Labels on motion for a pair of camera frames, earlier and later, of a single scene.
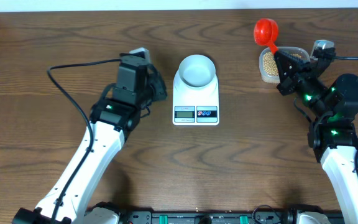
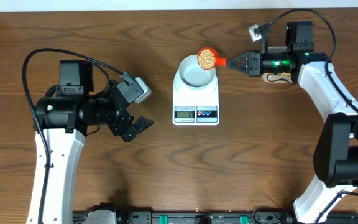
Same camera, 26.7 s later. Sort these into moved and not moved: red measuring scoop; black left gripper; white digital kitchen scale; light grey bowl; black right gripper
Moved: red measuring scoop; black left gripper; black right gripper
Not moved: light grey bowl; white digital kitchen scale
